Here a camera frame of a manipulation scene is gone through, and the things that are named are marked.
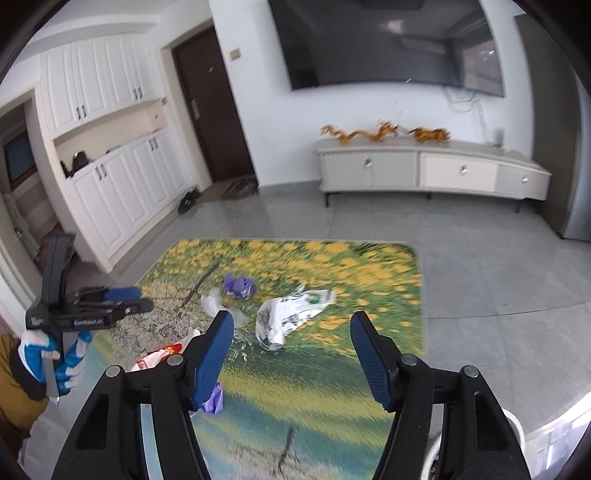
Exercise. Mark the wall switch plate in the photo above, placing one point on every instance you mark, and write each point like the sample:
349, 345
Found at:
235, 54

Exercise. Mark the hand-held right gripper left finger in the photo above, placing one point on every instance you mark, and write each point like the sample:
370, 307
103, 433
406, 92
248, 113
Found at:
212, 360

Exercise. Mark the person's left forearm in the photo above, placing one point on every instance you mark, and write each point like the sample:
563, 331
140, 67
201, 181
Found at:
18, 406

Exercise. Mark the translucent purple plastic wrapper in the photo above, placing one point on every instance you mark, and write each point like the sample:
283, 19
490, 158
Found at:
212, 401

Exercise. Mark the landscape print coffee table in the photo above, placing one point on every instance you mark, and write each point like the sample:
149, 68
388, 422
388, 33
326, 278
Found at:
323, 369

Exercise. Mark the pair of black shoes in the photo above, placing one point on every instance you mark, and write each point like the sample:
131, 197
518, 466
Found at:
189, 201

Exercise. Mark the wall-mounted black television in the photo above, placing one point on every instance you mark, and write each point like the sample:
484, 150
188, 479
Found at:
388, 41

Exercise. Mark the golden dragon figurine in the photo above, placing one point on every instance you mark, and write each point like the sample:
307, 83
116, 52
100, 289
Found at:
360, 134

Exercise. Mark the golden tiger figurine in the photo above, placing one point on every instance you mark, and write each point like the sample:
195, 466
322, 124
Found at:
429, 136

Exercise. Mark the person's left hand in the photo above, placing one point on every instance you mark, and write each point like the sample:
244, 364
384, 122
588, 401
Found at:
32, 355

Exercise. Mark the dark brown door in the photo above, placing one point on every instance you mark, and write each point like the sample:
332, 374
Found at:
212, 106

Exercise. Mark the white and red plastic bag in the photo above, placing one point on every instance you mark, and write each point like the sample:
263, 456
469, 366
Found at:
157, 357

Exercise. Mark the grey doormat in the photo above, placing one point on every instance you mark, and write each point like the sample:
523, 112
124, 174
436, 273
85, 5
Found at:
213, 191

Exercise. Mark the white router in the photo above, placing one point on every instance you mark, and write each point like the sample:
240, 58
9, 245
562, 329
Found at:
499, 138

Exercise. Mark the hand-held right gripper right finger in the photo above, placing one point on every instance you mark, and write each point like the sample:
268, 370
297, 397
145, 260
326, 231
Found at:
374, 364

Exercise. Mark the dark handbag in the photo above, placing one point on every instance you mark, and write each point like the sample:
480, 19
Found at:
78, 162

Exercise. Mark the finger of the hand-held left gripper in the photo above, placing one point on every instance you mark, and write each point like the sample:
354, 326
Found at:
122, 293
134, 307

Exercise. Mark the white printed plastic bag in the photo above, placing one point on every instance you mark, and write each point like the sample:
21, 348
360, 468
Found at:
286, 316

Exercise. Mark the dark purple wrapper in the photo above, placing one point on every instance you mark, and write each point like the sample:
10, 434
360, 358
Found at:
239, 286

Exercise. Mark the grey refrigerator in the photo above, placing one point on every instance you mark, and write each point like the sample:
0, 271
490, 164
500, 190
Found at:
554, 138

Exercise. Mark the white television stand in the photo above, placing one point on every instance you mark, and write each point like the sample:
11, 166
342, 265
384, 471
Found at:
397, 168

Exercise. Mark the round trash bin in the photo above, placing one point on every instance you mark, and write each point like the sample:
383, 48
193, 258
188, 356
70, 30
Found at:
516, 429

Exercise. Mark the white panelled cabinet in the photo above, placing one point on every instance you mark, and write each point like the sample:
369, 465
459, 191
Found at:
92, 78

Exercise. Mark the clear plastic bag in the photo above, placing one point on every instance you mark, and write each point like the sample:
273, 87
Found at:
217, 302

